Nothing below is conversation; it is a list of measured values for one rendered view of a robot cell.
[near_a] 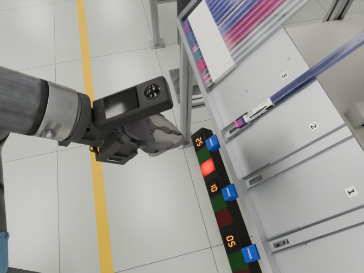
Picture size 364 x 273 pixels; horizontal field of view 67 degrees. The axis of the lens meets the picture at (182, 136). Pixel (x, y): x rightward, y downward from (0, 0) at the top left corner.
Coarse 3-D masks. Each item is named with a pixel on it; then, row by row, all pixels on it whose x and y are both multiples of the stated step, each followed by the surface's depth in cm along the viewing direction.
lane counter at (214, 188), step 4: (212, 180) 58; (216, 180) 57; (208, 184) 58; (212, 184) 58; (216, 184) 57; (208, 188) 58; (212, 188) 57; (216, 188) 57; (220, 188) 56; (212, 192) 57; (216, 192) 56
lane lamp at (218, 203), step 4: (216, 196) 56; (220, 196) 55; (212, 200) 57; (216, 200) 56; (220, 200) 55; (224, 200) 55; (212, 204) 57; (216, 204) 56; (220, 204) 55; (224, 204) 54; (216, 208) 56; (220, 208) 55; (224, 208) 54
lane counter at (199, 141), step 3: (198, 135) 63; (201, 135) 62; (195, 138) 64; (198, 138) 63; (201, 138) 62; (195, 141) 64; (198, 141) 63; (201, 141) 62; (204, 141) 61; (195, 144) 63; (198, 144) 63; (201, 144) 62; (204, 144) 61; (195, 147) 63; (198, 147) 62
